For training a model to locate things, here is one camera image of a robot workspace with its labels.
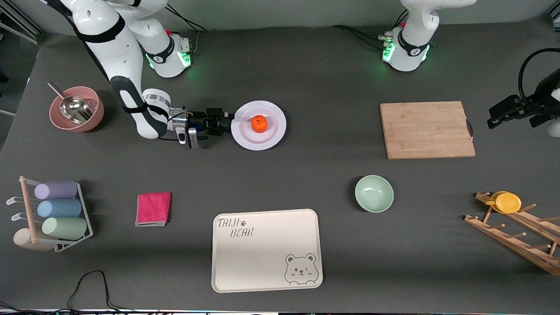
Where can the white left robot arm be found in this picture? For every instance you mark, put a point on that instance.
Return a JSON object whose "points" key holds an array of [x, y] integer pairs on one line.
{"points": [[415, 26]]}

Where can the cream bear print tray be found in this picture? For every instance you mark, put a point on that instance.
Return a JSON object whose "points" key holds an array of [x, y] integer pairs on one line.
{"points": [[262, 258]]}

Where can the pink bowl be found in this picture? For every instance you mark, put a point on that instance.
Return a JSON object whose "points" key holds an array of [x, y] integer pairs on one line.
{"points": [[97, 109]]}

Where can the purple cup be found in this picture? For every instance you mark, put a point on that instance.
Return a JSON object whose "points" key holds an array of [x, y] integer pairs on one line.
{"points": [[56, 190]]}

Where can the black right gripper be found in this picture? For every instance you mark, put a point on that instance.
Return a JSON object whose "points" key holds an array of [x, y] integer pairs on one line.
{"points": [[199, 119]]}

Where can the white round plate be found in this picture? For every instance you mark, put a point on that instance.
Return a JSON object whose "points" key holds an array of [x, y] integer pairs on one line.
{"points": [[262, 140]]}

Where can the pink folded cloth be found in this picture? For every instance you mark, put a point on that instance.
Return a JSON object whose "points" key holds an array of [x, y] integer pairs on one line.
{"points": [[153, 208]]}

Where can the beige cup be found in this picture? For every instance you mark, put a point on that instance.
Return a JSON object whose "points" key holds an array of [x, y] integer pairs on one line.
{"points": [[22, 239]]}

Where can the blue cup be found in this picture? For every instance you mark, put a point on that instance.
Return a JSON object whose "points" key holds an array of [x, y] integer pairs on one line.
{"points": [[59, 208]]}

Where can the yellow cup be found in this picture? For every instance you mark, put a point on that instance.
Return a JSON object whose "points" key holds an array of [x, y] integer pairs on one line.
{"points": [[506, 202]]}

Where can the orange fruit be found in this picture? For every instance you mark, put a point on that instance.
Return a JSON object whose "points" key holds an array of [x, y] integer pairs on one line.
{"points": [[259, 124]]}

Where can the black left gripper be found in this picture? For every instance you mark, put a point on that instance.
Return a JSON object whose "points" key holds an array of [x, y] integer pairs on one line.
{"points": [[532, 106]]}

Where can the wooden peg drying rack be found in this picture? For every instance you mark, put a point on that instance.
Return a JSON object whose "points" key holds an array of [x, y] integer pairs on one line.
{"points": [[516, 238]]}

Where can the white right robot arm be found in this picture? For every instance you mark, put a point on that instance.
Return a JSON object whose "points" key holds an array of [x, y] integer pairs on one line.
{"points": [[113, 48]]}

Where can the wooden cutting board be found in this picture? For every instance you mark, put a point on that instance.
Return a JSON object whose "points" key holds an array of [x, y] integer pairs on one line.
{"points": [[426, 130]]}

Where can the green cup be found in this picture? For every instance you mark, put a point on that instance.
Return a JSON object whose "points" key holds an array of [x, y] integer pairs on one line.
{"points": [[64, 228]]}

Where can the metal scoop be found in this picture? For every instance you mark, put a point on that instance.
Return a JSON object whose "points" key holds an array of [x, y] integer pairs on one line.
{"points": [[74, 109]]}

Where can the light green bowl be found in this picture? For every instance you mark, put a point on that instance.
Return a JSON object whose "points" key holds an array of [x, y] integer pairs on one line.
{"points": [[374, 194]]}

